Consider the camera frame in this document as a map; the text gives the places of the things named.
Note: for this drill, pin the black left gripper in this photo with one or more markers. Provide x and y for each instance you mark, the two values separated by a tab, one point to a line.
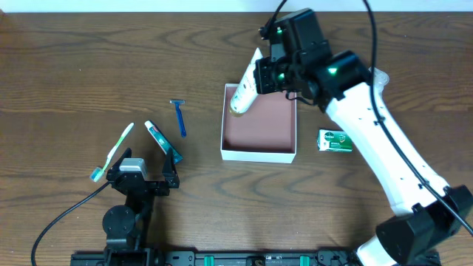
148	185

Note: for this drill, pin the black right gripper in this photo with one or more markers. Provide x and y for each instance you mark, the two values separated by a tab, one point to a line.
264	76

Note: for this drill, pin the green white toothpaste tube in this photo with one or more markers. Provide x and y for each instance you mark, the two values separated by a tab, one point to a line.
162	141

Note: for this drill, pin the white Pantene tube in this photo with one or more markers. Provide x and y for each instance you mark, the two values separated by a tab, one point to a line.
245	93

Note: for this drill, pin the blue disposable razor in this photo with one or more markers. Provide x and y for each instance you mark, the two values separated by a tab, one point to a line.
177	103

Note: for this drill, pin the green Dettol soap box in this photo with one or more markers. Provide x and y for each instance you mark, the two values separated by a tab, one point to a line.
335	141

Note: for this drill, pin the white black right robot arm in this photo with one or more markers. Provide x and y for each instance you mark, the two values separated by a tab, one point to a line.
427	210

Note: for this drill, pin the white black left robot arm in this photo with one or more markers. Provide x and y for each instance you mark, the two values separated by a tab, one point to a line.
126	226

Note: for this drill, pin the green white toothbrush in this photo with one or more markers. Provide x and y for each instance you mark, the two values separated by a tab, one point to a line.
97	174

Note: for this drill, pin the white box pink interior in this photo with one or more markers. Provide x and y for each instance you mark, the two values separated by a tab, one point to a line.
266	133

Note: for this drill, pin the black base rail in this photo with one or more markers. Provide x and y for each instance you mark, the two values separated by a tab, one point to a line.
190	258

